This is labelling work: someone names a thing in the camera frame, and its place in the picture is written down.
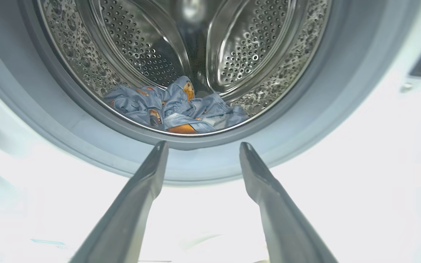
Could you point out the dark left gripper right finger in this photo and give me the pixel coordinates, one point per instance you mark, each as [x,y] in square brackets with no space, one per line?
[283,226]

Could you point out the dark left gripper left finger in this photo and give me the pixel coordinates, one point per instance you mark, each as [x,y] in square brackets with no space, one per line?
[130,219]

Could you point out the blue printed cartoon garment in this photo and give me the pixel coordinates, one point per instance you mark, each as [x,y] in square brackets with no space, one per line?
[181,106]

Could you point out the white front-load washing machine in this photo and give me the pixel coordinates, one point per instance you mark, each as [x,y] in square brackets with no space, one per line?
[342,146]

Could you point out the blue energy label sticker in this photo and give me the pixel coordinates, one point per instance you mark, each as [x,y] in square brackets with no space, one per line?
[48,241]

